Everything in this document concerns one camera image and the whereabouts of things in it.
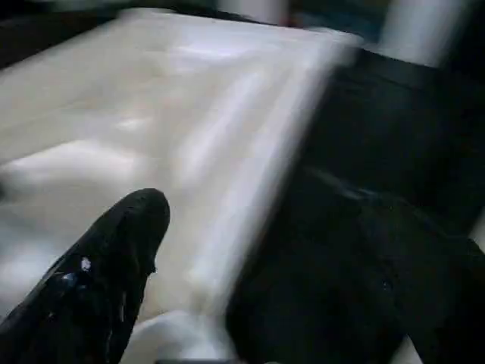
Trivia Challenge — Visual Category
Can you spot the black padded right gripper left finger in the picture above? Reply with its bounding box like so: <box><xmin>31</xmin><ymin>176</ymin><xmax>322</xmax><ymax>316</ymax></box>
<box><xmin>0</xmin><ymin>188</ymin><xmax>171</xmax><ymax>364</ymax></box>

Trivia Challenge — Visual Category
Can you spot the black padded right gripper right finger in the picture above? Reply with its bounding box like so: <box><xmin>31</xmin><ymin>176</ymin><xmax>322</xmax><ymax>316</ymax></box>
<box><xmin>320</xmin><ymin>193</ymin><xmax>485</xmax><ymax>364</ymax></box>

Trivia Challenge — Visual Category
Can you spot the white plastic table top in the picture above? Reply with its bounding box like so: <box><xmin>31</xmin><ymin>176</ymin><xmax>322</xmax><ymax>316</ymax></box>
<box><xmin>0</xmin><ymin>7</ymin><xmax>365</xmax><ymax>364</ymax></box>

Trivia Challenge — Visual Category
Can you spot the black glossy mat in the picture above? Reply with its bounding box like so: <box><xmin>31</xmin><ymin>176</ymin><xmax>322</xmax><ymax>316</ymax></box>
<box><xmin>0</xmin><ymin>7</ymin><xmax>485</xmax><ymax>364</ymax></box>

